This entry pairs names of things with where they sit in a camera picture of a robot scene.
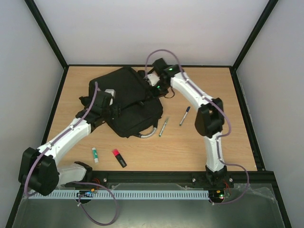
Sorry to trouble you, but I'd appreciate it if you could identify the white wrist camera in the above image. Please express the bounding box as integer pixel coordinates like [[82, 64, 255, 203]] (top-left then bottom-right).
[[145, 73, 160, 86], [105, 89, 116, 99]]

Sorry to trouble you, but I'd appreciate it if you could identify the green white glue stick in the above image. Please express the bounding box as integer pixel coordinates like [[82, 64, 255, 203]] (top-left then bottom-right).
[[92, 147, 99, 163]]

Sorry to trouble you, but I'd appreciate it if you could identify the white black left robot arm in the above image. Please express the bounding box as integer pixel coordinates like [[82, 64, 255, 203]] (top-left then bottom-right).
[[18, 89, 119, 196]]

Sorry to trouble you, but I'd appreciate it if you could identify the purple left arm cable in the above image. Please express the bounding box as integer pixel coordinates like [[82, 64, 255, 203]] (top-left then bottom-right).
[[23, 81, 119, 226]]

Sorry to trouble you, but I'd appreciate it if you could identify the pink black highlighter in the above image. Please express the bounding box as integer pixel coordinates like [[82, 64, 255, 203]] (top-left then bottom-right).
[[112, 149, 127, 168]]

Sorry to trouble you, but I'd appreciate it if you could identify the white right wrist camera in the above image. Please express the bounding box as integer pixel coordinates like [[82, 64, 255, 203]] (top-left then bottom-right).
[[145, 73, 160, 86]]

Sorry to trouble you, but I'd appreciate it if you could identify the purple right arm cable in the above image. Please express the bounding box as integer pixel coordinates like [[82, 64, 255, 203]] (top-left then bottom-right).
[[144, 49, 250, 205]]

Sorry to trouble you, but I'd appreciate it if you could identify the black student backpack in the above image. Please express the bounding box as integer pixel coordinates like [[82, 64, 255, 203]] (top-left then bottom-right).
[[79, 66, 163, 138]]

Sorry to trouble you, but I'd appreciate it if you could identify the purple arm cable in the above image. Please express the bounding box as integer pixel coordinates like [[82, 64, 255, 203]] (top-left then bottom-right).
[[144, 49, 250, 205], [23, 81, 119, 226]]

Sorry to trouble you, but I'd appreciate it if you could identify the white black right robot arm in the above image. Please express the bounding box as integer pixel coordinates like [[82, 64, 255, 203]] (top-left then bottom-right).
[[146, 58, 227, 186]]

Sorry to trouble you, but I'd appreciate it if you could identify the light blue cable duct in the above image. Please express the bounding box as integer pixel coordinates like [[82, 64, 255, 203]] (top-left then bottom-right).
[[30, 190, 209, 200]]

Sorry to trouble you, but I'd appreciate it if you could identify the black enclosure frame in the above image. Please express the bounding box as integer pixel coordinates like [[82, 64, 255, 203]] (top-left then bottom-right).
[[6, 0, 291, 228]]

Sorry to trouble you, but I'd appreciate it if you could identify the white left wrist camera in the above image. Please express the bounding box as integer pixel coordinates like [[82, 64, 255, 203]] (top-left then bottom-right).
[[105, 89, 116, 99]]

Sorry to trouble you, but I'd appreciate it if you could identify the green cap white marker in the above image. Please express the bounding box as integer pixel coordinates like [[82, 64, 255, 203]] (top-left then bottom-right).
[[159, 116, 170, 137]]

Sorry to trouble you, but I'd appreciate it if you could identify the blue cap white marker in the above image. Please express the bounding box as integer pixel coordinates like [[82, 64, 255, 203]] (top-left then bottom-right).
[[179, 106, 190, 126]]

